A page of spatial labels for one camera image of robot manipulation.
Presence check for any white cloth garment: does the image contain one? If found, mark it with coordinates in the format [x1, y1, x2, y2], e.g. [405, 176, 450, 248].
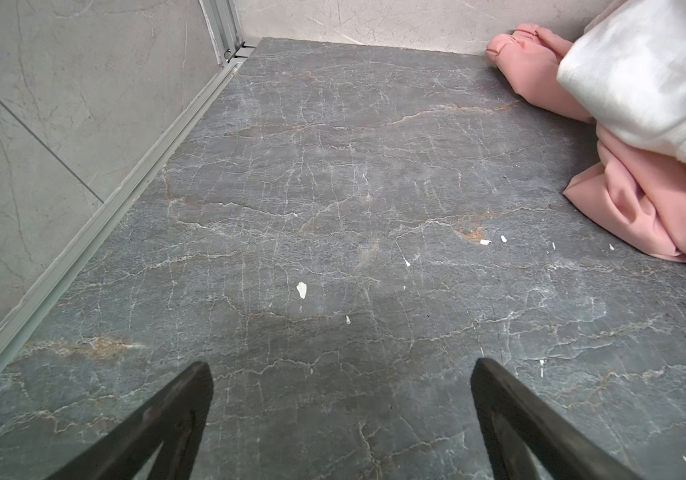
[557, 0, 686, 165]

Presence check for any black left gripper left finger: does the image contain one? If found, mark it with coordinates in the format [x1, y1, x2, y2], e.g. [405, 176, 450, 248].
[50, 361, 214, 479]

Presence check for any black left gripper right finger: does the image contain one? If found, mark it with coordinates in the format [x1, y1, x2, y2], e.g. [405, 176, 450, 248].
[470, 358, 639, 479]

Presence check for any pink hoodie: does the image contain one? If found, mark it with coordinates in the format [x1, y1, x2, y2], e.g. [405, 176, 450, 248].
[486, 24, 686, 263]

